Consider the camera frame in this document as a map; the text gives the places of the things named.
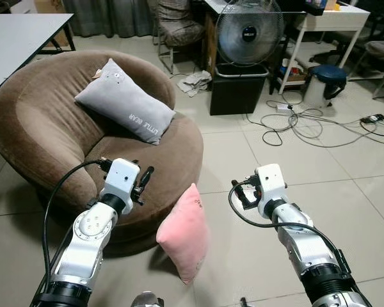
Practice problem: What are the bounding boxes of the pink pillow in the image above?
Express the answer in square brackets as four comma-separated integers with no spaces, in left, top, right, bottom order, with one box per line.
[156,183,211,286]

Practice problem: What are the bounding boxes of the grey little bear pillow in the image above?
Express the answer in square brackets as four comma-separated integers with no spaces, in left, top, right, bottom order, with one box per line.
[74,58,177,146]

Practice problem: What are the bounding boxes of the brown round sofa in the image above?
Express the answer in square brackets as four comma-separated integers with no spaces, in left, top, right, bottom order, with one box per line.
[0,50,205,248]

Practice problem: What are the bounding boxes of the white power strip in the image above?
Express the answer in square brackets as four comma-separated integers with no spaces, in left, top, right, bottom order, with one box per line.
[275,102,296,114]

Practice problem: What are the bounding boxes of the black box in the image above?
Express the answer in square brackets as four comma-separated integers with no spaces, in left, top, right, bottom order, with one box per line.
[209,62,270,116]

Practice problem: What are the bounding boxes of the grey robot foot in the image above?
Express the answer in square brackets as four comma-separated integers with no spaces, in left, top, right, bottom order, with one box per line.
[131,291,165,307]

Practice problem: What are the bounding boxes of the crumpled grey cloth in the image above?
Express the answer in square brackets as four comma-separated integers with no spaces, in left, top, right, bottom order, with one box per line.
[177,70,214,98]

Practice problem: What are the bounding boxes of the white bin with blue lid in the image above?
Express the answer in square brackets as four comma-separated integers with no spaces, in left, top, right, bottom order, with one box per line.
[303,64,348,109]

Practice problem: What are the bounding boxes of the black power adapter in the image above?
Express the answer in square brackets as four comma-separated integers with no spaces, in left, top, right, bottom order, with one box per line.
[361,113,384,125]

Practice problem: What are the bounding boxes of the round black electric fan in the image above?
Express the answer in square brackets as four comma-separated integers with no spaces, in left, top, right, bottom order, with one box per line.
[215,0,286,68]

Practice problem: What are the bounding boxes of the chair with brown cushion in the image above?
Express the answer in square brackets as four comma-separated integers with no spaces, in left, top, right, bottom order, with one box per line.
[154,0,207,75]

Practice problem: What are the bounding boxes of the grey curtain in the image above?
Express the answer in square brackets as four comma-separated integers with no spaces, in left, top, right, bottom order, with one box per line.
[62,0,157,38]

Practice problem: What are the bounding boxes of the grey table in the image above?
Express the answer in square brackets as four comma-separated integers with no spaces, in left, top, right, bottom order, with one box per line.
[0,13,76,100]

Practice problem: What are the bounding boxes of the grey metal-legged chair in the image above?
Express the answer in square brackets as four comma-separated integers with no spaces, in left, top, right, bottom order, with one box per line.
[364,38,384,100]

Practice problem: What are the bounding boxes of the white desk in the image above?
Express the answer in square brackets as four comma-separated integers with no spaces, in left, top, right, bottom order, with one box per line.
[204,0,371,95]

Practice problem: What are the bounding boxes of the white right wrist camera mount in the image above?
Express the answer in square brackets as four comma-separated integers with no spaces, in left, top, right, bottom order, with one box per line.
[254,164,288,219]

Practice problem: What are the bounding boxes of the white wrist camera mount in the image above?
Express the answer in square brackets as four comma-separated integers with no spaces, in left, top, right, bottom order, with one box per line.
[99,158,142,207]
[254,164,288,219]

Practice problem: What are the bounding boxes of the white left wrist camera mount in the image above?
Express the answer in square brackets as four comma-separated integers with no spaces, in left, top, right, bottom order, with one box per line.
[99,158,142,207]

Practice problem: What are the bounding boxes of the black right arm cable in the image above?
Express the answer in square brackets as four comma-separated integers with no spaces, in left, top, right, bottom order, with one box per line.
[228,180,348,272]

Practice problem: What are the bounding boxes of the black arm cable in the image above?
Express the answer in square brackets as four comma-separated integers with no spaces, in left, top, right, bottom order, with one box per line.
[228,180,348,272]
[42,159,111,285]

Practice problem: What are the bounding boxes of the tangled black floor cables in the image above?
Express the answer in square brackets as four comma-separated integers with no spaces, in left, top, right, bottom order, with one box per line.
[246,95,384,150]

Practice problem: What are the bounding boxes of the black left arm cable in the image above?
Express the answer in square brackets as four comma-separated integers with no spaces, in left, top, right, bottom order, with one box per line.
[42,159,111,285]

